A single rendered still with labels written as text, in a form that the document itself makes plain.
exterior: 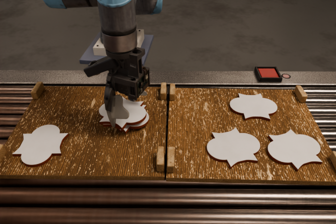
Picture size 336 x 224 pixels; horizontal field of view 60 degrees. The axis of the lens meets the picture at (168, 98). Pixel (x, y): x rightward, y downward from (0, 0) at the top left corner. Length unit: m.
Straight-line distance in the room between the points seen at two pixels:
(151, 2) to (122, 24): 0.57
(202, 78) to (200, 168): 0.41
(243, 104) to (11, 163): 0.63
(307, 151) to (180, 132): 0.32
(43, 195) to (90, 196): 0.10
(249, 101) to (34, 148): 0.60
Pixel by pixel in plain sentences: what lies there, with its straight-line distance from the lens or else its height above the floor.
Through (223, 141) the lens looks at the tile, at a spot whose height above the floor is 0.95.
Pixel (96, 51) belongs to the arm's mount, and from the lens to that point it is 1.27.
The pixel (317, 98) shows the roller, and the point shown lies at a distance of 1.03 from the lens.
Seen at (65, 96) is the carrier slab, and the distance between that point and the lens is 0.95.
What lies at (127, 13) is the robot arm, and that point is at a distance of 0.61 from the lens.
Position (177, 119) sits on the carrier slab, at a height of 0.94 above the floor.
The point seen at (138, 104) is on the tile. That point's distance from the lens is 0.81.
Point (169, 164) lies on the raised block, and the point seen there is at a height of 0.96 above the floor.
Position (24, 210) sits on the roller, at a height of 0.92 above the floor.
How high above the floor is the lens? 1.48
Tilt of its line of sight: 38 degrees down
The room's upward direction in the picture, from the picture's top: straight up
